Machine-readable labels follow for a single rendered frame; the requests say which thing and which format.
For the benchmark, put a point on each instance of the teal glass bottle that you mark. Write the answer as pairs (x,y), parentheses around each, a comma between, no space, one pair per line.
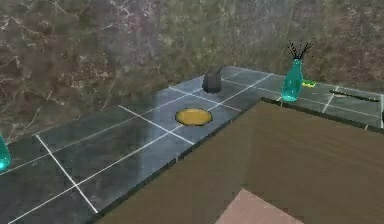
(3,156)

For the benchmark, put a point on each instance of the green yellow sponge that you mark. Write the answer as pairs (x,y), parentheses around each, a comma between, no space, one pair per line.
(309,83)

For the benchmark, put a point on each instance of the dark grey mug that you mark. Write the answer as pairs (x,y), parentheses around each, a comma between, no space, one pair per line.
(212,82)

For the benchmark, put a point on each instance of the brown kitchen counter cabinet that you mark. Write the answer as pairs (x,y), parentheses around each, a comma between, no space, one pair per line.
(266,166)

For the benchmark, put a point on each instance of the yellow round plate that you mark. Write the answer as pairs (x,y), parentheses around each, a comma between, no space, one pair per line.
(193,117)

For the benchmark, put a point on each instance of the teal glass vase with twigs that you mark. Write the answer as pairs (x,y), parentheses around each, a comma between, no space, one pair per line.
(292,83)

